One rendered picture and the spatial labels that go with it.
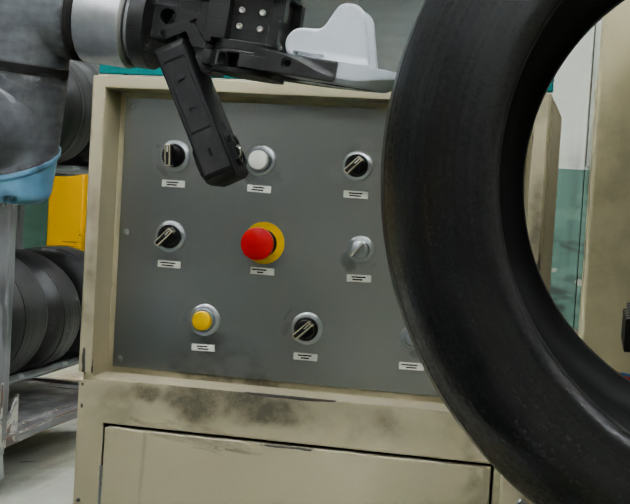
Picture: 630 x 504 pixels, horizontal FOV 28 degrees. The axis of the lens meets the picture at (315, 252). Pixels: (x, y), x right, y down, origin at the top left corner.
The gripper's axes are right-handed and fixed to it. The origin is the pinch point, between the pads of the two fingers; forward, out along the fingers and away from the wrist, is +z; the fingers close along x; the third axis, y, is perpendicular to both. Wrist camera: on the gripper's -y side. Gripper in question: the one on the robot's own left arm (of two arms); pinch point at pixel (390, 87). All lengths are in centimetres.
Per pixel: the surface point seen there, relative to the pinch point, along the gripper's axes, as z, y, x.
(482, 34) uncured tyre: 7.3, 3.4, -11.4
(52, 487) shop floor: -157, -138, 328
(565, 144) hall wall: -20, 41, 912
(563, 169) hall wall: -18, 22, 912
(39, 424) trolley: -168, -118, 332
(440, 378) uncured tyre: 8.2, -19.3, -8.0
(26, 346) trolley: -171, -87, 319
